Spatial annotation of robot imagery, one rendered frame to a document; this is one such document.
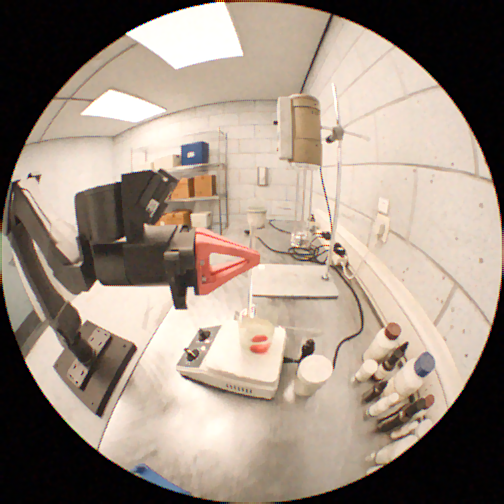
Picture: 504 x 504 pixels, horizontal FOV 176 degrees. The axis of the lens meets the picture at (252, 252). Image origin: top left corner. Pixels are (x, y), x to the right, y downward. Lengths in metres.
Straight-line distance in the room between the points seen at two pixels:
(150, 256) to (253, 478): 0.37
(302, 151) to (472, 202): 0.45
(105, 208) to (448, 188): 0.58
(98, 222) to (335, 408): 0.45
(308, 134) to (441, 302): 0.53
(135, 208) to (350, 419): 0.46
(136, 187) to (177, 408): 0.36
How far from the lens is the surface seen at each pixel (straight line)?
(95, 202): 0.20
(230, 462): 0.35
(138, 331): 0.53
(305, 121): 0.53
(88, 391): 0.48
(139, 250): 0.18
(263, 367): 0.30
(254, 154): 2.59
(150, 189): 0.18
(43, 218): 0.30
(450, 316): 0.46
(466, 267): 0.44
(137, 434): 0.41
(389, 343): 0.40
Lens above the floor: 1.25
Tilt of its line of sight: 24 degrees down
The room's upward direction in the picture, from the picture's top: straight up
